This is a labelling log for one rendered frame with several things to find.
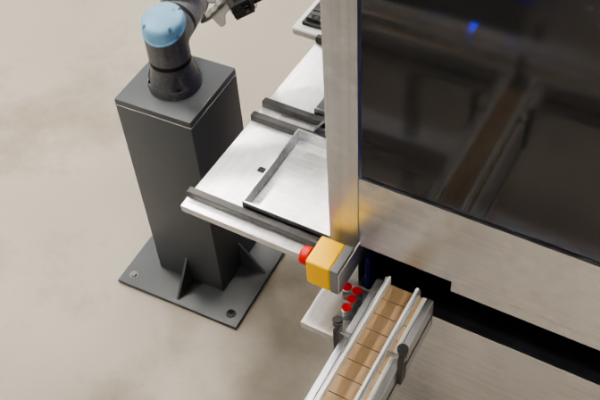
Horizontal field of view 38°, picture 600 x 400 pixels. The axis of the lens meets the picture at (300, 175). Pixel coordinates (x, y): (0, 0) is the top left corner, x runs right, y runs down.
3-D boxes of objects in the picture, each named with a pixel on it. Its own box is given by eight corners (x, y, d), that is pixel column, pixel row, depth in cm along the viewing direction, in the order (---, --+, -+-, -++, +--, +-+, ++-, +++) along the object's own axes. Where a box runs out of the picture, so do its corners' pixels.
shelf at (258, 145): (487, 89, 225) (488, 83, 224) (368, 287, 185) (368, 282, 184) (323, 38, 243) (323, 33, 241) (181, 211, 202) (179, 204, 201)
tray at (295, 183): (427, 184, 201) (428, 174, 199) (378, 265, 186) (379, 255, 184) (298, 138, 214) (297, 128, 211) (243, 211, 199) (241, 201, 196)
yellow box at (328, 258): (354, 269, 176) (354, 247, 171) (337, 295, 172) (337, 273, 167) (321, 255, 179) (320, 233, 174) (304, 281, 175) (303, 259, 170)
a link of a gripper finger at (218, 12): (207, 37, 225) (229, 13, 220) (198, 19, 227) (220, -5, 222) (216, 37, 227) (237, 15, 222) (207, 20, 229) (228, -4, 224)
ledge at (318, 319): (389, 305, 182) (389, 300, 180) (362, 354, 174) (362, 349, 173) (329, 280, 187) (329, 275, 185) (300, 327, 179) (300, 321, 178)
